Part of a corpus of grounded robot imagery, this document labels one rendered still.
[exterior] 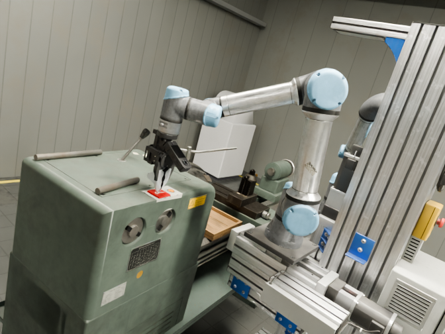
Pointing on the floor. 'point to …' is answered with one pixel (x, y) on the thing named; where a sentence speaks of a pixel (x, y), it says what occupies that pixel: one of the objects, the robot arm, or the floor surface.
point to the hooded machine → (244, 138)
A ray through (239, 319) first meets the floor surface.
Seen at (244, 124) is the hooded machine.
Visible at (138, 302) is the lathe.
